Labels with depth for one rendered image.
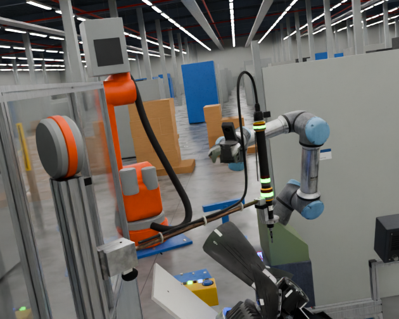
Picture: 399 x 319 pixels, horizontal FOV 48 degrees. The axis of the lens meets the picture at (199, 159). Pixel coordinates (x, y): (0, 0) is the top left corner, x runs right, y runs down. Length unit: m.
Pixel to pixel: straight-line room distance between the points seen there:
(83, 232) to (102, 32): 4.30
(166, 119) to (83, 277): 8.41
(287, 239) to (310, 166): 0.41
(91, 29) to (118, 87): 0.71
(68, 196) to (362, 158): 2.86
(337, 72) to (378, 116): 0.47
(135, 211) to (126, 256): 4.20
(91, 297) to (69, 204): 0.25
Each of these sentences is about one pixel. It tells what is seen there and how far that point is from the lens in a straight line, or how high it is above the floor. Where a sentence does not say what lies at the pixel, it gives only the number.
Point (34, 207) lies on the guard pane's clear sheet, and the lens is 1.35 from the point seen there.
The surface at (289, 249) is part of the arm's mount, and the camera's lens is 2.39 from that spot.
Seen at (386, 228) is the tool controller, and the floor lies 1.23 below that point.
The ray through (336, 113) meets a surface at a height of 1.58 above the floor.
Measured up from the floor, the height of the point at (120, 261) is 1.54.
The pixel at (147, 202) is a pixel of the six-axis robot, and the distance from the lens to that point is 5.49.
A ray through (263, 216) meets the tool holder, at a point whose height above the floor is 1.49.
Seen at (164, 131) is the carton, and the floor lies 0.93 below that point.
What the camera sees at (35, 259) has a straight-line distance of 1.26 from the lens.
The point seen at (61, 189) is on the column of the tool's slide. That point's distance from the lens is 1.16.
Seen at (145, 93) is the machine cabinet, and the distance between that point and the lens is 12.15.
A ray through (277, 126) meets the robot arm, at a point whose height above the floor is 1.72.
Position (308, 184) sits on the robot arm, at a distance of 2.25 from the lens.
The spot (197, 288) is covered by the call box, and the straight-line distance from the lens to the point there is 2.10.
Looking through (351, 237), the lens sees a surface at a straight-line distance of 3.86.
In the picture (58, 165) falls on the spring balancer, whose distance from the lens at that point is 1.13.
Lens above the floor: 2.01
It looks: 11 degrees down
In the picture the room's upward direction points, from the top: 8 degrees counter-clockwise
